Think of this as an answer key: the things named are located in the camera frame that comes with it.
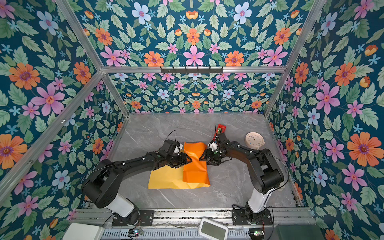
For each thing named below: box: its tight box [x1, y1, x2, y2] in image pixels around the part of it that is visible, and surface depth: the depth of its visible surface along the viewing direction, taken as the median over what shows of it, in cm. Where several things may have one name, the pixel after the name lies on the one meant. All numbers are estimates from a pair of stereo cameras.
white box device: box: [62, 222, 105, 240], surface depth 69 cm
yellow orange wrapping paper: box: [148, 142, 211, 190], surface depth 86 cm
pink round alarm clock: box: [244, 131, 266, 150], surface depth 103 cm
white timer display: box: [198, 217, 229, 240], surface depth 68 cm
